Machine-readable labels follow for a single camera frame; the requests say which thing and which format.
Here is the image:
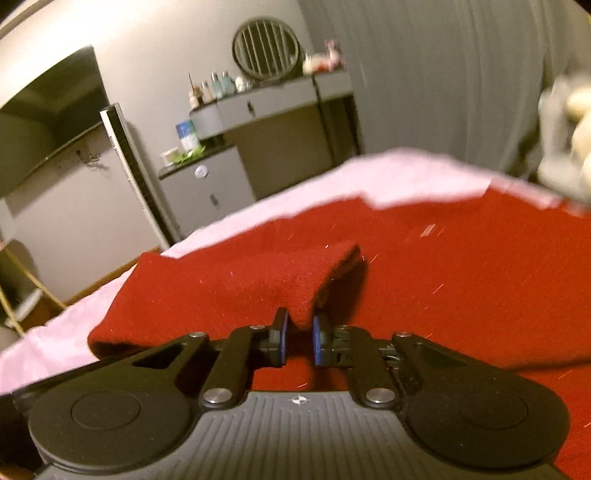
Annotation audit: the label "grey low cabinet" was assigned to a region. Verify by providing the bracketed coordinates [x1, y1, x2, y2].
[158, 147, 257, 241]

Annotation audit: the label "green packets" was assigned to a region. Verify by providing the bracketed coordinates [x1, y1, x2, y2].
[161, 147, 206, 165]

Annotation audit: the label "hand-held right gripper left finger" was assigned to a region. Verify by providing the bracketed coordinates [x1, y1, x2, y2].
[131, 308, 291, 411]

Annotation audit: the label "blue and white container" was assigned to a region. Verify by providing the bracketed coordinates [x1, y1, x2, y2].
[175, 120, 201, 151]

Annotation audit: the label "cream flower plush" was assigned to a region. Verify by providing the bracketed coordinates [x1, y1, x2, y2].
[537, 74, 591, 205]

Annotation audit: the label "round mirror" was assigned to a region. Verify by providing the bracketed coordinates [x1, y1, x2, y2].
[232, 17, 301, 79]

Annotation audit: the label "pink blanket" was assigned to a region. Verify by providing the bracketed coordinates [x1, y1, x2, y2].
[0, 147, 566, 398]

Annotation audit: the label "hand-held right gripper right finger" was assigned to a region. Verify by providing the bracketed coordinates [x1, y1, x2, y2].
[311, 315, 467, 411]

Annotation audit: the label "red knit sweater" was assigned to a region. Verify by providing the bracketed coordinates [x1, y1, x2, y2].
[88, 182, 591, 480]

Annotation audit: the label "chair with yellow frame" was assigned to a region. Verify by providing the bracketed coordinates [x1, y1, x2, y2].
[0, 239, 66, 342]

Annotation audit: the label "grey curtain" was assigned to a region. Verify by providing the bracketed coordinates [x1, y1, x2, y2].
[298, 0, 591, 185]

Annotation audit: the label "pink and white plush toy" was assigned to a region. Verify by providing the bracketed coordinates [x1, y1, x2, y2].
[302, 39, 347, 75]

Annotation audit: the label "grey dressing desk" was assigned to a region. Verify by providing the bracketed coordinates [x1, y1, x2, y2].
[189, 69, 362, 200]

